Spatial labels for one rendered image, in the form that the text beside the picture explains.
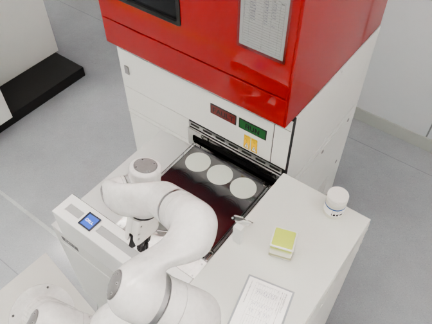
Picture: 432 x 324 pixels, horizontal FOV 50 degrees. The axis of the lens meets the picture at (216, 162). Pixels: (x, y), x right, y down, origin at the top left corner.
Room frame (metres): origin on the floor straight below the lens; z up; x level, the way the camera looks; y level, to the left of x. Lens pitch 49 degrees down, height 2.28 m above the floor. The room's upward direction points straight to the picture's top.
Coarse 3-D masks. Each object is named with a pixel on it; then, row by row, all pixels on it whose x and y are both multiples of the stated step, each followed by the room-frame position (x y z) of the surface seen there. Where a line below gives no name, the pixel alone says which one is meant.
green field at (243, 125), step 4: (240, 120) 1.21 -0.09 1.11; (240, 124) 1.21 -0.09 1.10; (244, 124) 1.20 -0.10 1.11; (248, 124) 1.19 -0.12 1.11; (244, 128) 1.20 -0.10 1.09; (248, 128) 1.19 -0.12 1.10; (252, 128) 1.18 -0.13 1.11; (256, 128) 1.17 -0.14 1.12; (252, 132) 1.18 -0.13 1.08; (256, 132) 1.17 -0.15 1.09; (260, 132) 1.16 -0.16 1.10; (264, 132) 1.15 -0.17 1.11; (260, 136) 1.16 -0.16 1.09; (264, 136) 1.15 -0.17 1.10
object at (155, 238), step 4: (152, 236) 0.87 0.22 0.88; (156, 236) 0.87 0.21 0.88; (160, 236) 0.87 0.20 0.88; (152, 240) 0.85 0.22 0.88; (156, 240) 0.85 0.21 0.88; (148, 244) 0.84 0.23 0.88; (152, 244) 0.84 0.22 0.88; (184, 264) 0.76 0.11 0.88; (188, 264) 0.76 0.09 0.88; (192, 264) 0.76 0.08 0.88; (180, 268) 0.75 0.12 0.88; (184, 268) 0.75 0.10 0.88; (188, 268) 0.75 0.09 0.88; (184, 272) 0.73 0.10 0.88; (188, 272) 0.73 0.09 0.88
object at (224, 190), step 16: (176, 176) 1.13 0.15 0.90; (192, 176) 1.13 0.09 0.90; (240, 176) 1.13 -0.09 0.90; (192, 192) 1.05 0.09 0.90; (208, 192) 1.05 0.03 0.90; (224, 192) 1.05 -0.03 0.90; (256, 192) 1.05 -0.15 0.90; (224, 208) 0.98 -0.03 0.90; (240, 208) 0.98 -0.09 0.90; (224, 224) 0.91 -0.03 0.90
